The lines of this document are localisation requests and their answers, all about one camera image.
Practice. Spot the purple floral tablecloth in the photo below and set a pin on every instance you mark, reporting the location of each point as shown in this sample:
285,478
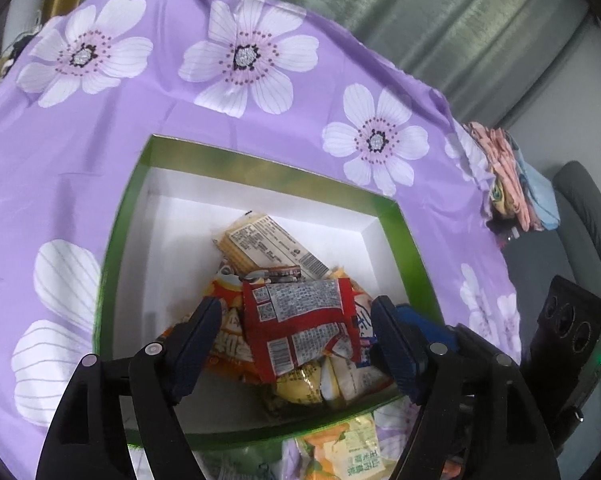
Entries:
130,110

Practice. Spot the green cardboard box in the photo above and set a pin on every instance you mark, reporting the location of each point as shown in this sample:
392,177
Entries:
145,220

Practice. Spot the tan wafer packet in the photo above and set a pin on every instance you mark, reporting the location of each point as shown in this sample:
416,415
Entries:
265,242

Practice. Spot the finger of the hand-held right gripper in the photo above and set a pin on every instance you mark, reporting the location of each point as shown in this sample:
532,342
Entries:
420,320

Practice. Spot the silver snack packet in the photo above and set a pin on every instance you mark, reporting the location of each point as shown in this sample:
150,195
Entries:
230,467

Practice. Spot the red snack packet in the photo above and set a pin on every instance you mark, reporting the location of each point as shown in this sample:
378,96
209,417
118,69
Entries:
300,330

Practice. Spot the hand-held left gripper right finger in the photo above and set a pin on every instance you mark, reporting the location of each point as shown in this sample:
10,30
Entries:
393,355

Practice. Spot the orange snack packet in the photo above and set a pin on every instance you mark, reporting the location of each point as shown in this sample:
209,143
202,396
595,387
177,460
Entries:
230,345

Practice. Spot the grey armchair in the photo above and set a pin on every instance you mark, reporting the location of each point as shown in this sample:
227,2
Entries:
580,210

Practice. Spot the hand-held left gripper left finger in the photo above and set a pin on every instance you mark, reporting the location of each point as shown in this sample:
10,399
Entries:
198,350

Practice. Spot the pile of folded clothes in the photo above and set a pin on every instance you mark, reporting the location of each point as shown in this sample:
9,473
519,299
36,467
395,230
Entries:
510,170

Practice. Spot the grey curtain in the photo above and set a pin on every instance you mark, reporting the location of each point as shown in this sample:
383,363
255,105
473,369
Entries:
430,20

